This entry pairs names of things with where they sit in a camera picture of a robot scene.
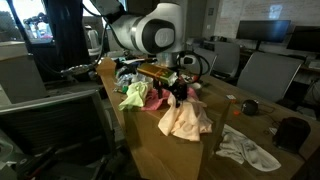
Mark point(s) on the white wall whiteboard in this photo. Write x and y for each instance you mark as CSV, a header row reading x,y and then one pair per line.
x,y
246,13

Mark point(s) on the small green object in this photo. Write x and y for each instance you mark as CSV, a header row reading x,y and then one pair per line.
x,y
125,89

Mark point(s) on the light green towel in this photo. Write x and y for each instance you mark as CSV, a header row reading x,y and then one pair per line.
x,y
135,95

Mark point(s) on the small wall plate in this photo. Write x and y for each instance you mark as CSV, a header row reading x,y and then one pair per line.
x,y
211,11

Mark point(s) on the small colourful cube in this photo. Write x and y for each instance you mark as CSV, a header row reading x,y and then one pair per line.
x,y
231,98

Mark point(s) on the peach shirt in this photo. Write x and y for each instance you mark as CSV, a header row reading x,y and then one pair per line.
x,y
186,121

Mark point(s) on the grey office chair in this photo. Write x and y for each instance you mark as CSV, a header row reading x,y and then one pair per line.
x,y
266,76
209,58
33,126
226,58

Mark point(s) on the pink shirt with orange print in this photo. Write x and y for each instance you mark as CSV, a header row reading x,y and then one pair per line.
x,y
151,101

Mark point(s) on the large brown cardboard box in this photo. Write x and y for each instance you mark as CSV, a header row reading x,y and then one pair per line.
x,y
166,150

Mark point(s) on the small white cup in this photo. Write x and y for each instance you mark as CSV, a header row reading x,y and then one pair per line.
x,y
196,85

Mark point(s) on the white rounded appliance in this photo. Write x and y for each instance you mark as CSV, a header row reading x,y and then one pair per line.
x,y
93,40

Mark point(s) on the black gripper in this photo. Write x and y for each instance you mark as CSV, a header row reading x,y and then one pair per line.
x,y
176,87

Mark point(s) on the black cylinder speaker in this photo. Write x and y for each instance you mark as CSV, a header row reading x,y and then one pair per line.
x,y
291,135

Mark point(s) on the small open cardboard box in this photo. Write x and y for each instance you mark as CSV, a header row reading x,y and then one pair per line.
x,y
106,68

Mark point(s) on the white crumpled cloth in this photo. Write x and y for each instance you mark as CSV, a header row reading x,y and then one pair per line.
x,y
240,146

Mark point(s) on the black computer monitor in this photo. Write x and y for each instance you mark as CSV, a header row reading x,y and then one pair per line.
x,y
305,39
263,30

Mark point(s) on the grey cabinet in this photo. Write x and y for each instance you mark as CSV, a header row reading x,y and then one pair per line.
x,y
20,73

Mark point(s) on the small orange object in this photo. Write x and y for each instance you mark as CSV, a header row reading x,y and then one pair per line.
x,y
236,113

